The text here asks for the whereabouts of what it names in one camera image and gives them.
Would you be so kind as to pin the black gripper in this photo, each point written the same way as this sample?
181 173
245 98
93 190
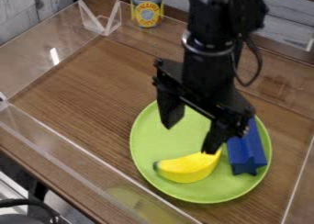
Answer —
201 82

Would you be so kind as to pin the yellow toy banana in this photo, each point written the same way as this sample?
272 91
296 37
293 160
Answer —
188 169

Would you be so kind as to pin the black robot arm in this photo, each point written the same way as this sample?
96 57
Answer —
220 24

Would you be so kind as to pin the green round plate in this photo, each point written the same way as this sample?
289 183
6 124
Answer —
153 143

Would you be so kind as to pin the blue star-shaped block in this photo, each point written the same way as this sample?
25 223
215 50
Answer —
247 153

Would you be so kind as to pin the yellow labelled tin can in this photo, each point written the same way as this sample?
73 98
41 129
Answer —
148 12

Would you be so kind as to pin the clear acrylic front wall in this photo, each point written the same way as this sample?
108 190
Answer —
108 195

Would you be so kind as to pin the clear acrylic corner bracket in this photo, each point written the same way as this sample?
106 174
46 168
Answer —
101 24

